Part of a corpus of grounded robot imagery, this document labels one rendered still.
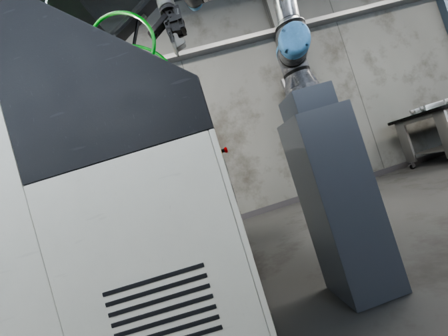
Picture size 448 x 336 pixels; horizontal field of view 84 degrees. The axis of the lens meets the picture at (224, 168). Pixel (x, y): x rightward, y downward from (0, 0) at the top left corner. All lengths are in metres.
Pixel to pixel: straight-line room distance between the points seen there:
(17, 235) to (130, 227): 0.33
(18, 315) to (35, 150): 0.47
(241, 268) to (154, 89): 0.57
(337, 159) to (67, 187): 0.94
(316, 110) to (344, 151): 0.19
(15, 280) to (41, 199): 0.24
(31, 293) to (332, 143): 1.11
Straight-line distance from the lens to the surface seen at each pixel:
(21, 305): 0.99
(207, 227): 0.73
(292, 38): 1.06
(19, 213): 0.94
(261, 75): 3.85
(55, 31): 0.97
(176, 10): 1.29
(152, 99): 0.77
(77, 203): 0.83
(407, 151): 4.21
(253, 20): 4.22
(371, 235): 1.15
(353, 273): 1.15
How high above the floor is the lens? 0.65
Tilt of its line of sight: 2 degrees up
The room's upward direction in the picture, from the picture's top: 17 degrees counter-clockwise
